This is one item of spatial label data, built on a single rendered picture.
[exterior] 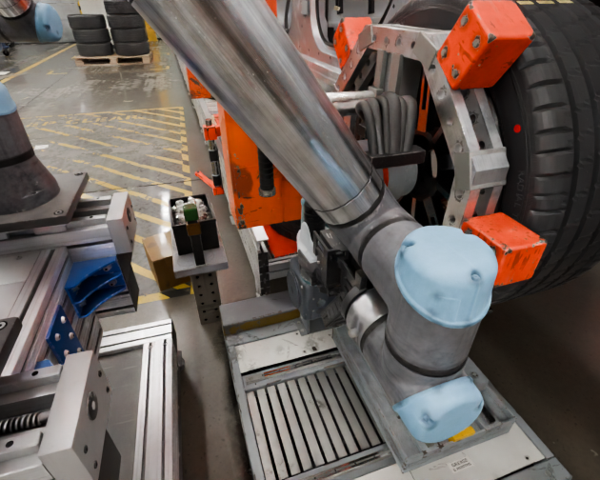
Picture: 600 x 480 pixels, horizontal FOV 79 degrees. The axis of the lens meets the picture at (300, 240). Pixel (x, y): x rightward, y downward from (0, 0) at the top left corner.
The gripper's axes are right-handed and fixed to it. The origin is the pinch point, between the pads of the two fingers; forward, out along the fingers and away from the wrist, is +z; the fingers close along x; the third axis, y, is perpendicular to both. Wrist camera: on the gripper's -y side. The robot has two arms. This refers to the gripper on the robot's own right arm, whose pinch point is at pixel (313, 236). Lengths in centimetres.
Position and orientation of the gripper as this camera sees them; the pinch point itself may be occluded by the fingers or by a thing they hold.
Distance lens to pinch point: 61.4
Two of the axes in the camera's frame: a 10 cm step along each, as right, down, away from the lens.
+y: 0.0, -8.3, -5.6
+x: -9.5, 1.8, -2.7
